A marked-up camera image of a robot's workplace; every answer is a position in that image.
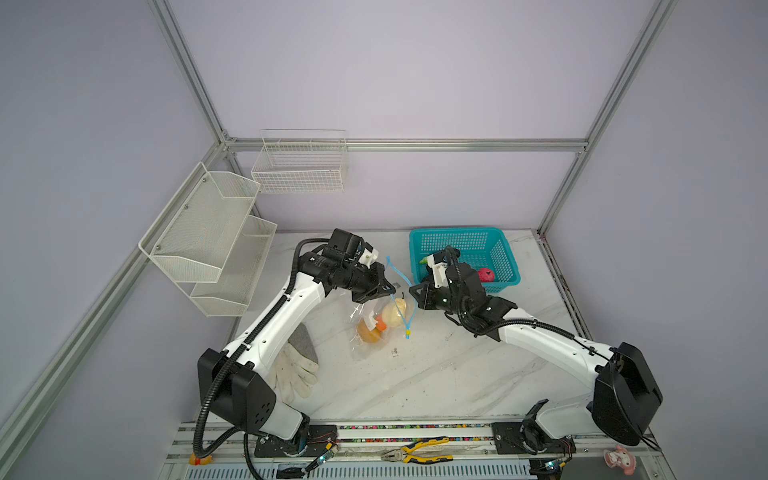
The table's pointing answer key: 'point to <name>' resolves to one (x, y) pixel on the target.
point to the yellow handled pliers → (404, 454)
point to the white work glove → (294, 373)
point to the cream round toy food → (393, 312)
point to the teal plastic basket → (483, 247)
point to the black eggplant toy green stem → (424, 260)
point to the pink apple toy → (486, 275)
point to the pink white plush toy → (620, 458)
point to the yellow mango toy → (372, 336)
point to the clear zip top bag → (380, 325)
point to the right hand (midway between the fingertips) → (406, 289)
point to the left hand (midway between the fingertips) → (394, 291)
